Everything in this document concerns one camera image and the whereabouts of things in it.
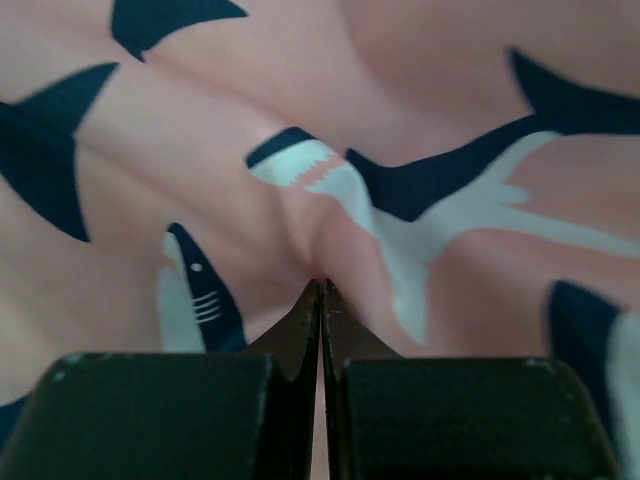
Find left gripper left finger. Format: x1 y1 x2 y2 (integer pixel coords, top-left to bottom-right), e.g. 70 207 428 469
1 282 320 479

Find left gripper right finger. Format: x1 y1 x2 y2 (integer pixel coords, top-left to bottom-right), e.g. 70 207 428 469
321 283 620 479

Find pink patterned shorts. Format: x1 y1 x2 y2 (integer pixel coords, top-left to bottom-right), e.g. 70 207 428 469
1 1 639 479

